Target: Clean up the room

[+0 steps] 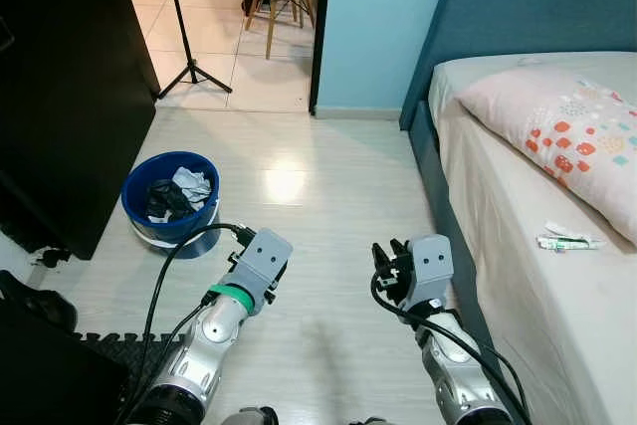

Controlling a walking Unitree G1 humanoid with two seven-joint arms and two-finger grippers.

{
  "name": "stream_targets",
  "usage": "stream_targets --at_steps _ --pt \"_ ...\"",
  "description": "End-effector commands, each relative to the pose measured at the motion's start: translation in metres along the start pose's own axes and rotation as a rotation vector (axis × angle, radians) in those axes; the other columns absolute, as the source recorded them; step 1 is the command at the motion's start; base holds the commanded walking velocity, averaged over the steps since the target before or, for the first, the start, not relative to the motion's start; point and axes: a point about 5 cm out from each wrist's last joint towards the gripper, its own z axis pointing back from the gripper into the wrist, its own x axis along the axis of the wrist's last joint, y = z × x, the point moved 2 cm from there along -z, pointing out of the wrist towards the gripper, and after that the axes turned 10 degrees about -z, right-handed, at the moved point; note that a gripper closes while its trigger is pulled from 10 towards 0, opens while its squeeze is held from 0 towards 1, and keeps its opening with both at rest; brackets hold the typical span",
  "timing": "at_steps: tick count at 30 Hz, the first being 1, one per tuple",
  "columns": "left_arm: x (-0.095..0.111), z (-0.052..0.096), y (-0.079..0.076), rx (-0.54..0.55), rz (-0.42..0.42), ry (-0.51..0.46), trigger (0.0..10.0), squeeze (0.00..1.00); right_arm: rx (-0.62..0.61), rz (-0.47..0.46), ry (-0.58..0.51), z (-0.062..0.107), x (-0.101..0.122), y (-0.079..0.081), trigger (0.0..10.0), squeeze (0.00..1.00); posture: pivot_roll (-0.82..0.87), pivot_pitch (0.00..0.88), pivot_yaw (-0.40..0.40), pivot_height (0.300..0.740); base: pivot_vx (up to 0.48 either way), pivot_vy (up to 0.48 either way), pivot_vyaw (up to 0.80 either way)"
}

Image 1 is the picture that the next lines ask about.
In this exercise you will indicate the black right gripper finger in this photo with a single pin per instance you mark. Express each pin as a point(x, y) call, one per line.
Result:
point(381, 256)
point(400, 250)

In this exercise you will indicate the pink patterned pillow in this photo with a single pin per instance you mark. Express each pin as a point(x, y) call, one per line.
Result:
point(537, 106)

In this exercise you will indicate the white crumpled cloth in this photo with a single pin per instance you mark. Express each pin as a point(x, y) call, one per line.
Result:
point(194, 186)

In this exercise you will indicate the black crumpled cloth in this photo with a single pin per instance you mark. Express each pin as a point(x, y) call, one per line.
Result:
point(167, 201)

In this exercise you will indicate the mattress with white sheet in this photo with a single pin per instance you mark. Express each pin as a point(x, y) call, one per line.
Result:
point(537, 316)

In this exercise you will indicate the blue plastic bucket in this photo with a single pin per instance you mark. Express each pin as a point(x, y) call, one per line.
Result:
point(134, 201)

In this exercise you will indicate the white green tube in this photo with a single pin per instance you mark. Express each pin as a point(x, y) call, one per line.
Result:
point(567, 243)

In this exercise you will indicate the black hard case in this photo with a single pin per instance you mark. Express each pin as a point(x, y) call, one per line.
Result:
point(50, 375)

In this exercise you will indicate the black tripod stand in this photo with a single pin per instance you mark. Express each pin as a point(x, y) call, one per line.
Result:
point(181, 17)

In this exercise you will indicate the black door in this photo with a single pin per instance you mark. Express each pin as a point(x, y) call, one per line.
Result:
point(70, 77)

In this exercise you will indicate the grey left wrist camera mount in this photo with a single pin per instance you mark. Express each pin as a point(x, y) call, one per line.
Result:
point(261, 256)

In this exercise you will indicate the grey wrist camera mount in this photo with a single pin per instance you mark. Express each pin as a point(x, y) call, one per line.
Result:
point(433, 266)
point(261, 256)

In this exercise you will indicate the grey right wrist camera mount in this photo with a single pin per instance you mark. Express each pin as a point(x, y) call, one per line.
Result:
point(433, 266)

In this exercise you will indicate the teal bed frame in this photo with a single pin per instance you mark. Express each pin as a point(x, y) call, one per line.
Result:
point(444, 208)

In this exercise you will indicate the black door frame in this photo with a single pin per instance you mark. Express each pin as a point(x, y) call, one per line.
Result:
point(318, 37)

